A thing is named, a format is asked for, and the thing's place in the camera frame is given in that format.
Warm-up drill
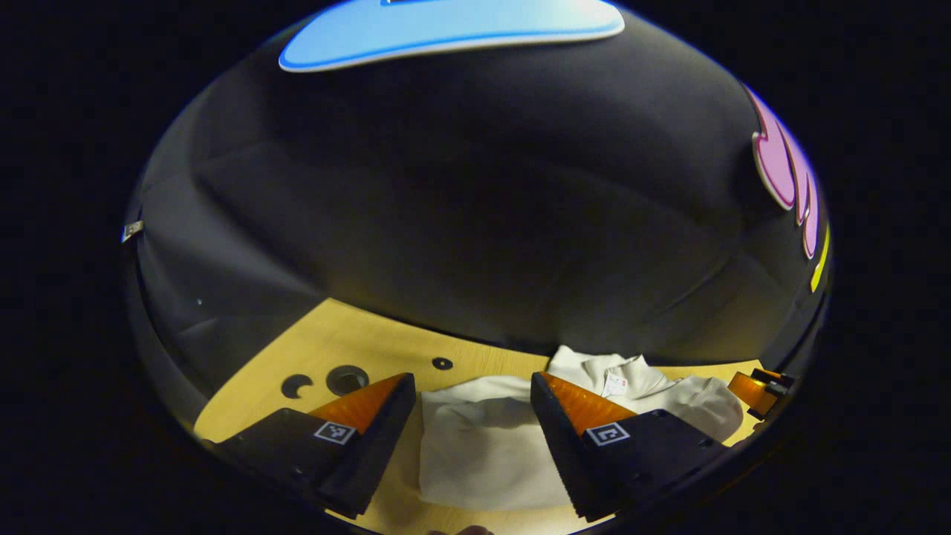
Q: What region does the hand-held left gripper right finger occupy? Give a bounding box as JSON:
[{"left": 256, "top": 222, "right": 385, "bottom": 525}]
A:
[{"left": 529, "top": 373, "right": 733, "bottom": 523}]

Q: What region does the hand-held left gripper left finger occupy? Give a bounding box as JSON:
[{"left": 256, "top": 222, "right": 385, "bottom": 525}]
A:
[{"left": 215, "top": 372, "right": 417, "bottom": 519}]

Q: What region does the white sweatshirt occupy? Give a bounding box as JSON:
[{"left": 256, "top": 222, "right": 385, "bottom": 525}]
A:
[{"left": 418, "top": 345, "right": 745, "bottom": 512}]

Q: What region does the black backdrop cloth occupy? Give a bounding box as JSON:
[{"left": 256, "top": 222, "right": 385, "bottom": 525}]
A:
[{"left": 123, "top": 0, "right": 833, "bottom": 387}]

